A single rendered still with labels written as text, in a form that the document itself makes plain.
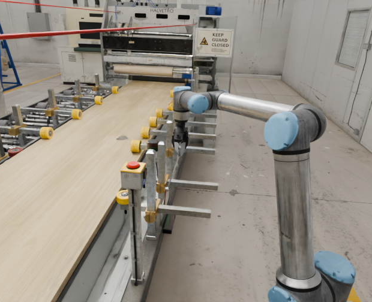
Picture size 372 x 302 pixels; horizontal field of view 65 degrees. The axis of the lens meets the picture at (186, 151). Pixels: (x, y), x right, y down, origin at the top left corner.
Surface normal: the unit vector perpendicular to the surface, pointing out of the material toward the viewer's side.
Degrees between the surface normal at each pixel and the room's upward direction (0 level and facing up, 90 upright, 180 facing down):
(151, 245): 0
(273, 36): 90
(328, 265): 5
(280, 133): 83
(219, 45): 90
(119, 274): 0
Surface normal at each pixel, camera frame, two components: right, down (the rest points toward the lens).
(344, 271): 0.11, -0.92
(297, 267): -0.34, 0.19
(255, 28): -0.08, 0.40
